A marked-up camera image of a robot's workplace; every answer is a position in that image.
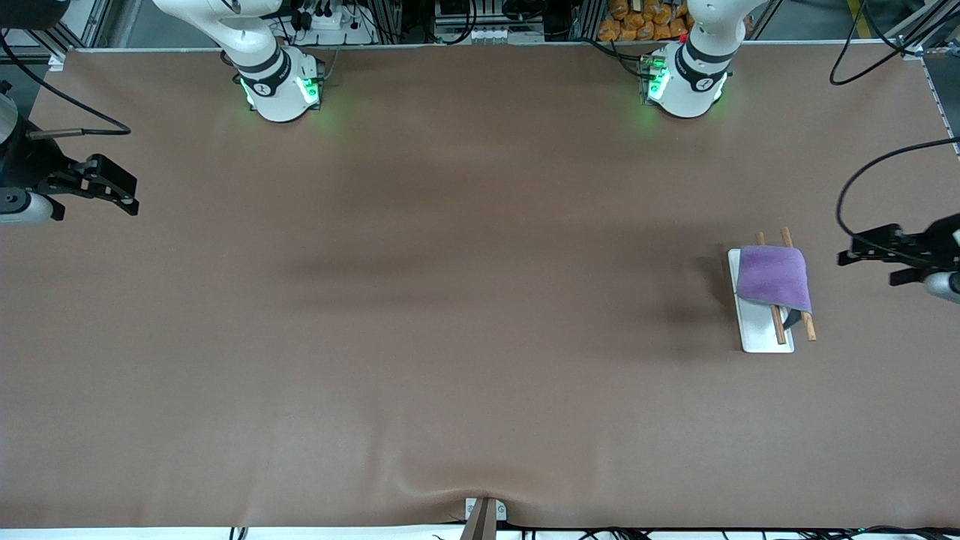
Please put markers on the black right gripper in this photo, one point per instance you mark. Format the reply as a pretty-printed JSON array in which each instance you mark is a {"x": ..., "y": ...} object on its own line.
[{"x": 28, "y": 163}]

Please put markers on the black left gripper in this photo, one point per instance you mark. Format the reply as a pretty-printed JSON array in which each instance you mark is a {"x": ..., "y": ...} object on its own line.
[{"x": 940, "y": 241}]

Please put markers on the purple and grey towel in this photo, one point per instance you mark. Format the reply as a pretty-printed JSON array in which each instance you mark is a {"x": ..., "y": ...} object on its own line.
[{"x": 772, "y": 277}]

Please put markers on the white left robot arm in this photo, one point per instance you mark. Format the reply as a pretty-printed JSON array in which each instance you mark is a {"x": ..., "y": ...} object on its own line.
[{"x": 686, "y": 94}]

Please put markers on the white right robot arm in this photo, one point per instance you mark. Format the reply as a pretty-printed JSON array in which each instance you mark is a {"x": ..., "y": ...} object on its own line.
[{"x": 277, "y": 90}]

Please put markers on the white rectangular tray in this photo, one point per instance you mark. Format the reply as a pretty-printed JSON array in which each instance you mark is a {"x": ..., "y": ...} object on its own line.
[{"x": 757, "y": 330}]

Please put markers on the pile of orange bags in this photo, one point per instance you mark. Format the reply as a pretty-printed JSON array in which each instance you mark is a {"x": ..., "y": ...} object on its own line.
[{"x": 645, "y": 22}]

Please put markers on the brown table mat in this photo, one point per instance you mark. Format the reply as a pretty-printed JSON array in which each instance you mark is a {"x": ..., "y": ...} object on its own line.
[{"x": 480, "y": 337}]

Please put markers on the metal table edge clamp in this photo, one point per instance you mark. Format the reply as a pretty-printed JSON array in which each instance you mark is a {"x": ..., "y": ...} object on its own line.
[{"x": 471, "y": 510}]

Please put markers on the aluminium frame profile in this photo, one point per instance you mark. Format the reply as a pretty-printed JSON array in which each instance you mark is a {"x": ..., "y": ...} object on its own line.
[
  {"x": 919, "y": 41},
  {"x": 52, "y": 34}
]

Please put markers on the brown camera post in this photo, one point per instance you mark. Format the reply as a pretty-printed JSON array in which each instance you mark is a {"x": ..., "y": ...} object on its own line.
[{"x": 481, "y": 521}]

